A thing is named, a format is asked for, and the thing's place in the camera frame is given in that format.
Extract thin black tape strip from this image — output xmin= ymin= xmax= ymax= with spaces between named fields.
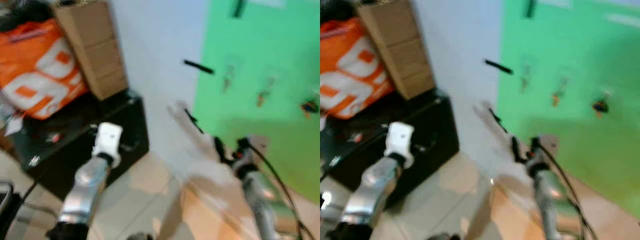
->
xmin=489 ymin=108 xmax=509 ymax=134
xmin=184 ymin=108 xmax=205 ymax=135

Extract silver key on ring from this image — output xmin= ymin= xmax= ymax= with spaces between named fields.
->
xmin=518 ymin=64 xmax=532 ymax=94
xmin=222 ymin=64 xmax=237 ymax=94

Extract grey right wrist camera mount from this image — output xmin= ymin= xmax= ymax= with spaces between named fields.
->
xmin=247 ymin=134 xmax=269 ymax=157
xmin=537 ymin=133 xmax=560 ymax=157

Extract black glossy cabinet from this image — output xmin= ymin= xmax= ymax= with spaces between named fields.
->
xmin=320 ymin=89 xmax=460 ymax=209
xmin=7 ymin=89 xmax=150 ymax=202

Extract green backdrop sheet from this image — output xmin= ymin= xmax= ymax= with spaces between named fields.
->
xmin=192 ymin=0 xmax=321 ymax=204
xmin=495 ymin=0 xmax=640 ymax=221

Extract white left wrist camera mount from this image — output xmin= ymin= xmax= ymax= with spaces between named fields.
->
xmin=92 ymin=122 xmax=124 ymax=169
xmin=384 ymin=121 xmax=416 ymax=169

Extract orange and white bag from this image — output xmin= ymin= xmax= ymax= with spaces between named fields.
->
xmin=0 ymin=17 xmax=92 ymax=121
xmin=320 ymin=17 xmax=397 ymax=121

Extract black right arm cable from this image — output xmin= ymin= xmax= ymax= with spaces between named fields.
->
xmin=239 ymin=137 xmax=317 ymax=240
xmin=531 ymin=137 xmax=599 ymax=240

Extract black key on ring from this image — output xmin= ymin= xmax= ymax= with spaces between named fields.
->
xmin=299 ymin=99 xmax=321 ymax=118
xmin=591 ymin=91 xmax=612 ymax=119

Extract brown cardboard box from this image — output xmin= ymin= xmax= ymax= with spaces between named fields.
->
xmin=357 ymin=0 xmax=436 ymax=101
xmin=52 ymin=0 xmax=130 ymax=101

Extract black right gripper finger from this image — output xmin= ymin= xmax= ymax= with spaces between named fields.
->
xmin=214 ymin=136 xmax=230 ymax=164
xmin=510 ymin=136 xmax=525 ymax=163

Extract black bag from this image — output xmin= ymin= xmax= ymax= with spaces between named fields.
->
xmin=320 ymin=0 xmax=362 ymax=24
xmin=0 ymin=0 xmax=56 ymax=32

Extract orange and teal keys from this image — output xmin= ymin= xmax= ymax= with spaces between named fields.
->
xmin=256 ymin=76 xmax=277 ymax=108
xmin=551 ymin=76 xmax=570 ymax=108

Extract black metal frame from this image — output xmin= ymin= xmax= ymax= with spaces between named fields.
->
xmin=0 ymin=180 xmax=58 ymax=239

